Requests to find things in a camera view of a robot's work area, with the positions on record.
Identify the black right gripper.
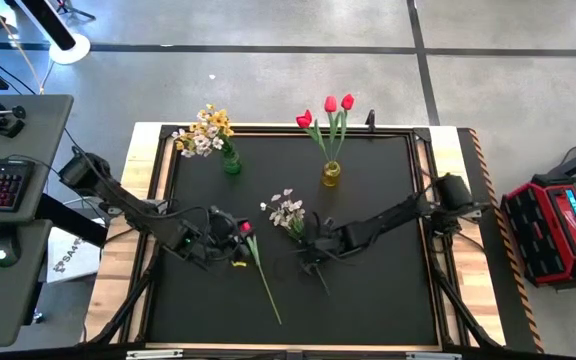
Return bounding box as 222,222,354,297
295,227,354,277

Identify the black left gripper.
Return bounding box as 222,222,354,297
195,207,256,264

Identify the red artificial tulip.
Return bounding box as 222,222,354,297
238,220,284,326
332,93,356,165
295,109,332,166
323,94,342,166

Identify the white artificial flower bunch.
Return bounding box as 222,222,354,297
259,187,332,297
171,124,225,159

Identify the yellow artificial flower bunch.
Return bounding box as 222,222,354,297
175,103,237,161

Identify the green glass vase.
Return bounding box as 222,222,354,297
221,149,243,176

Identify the yellow glass vase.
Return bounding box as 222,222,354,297
321,159,342,189

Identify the thick black bar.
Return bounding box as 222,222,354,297
34,192,110,250

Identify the white printed sign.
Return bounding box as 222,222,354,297
45,226,103,286

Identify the yellow black hazard tape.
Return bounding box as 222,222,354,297
467,127,546,355

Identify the black computer mouse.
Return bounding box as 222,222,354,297
0,224,22,269

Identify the red black tool case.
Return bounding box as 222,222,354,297
499,172,576,290

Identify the white round stand base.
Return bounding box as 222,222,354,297
47,32,92,66

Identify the black stand pole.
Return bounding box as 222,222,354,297
15,0,78,52

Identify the black tripod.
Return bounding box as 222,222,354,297
53,0,97,22

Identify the thin yellow pole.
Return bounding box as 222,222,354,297
0,0,45,96

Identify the black aluminium table frame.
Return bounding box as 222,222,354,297
85,122,507,351

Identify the silver metal bracket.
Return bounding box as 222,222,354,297
405,351,463,360
125,349,184,360

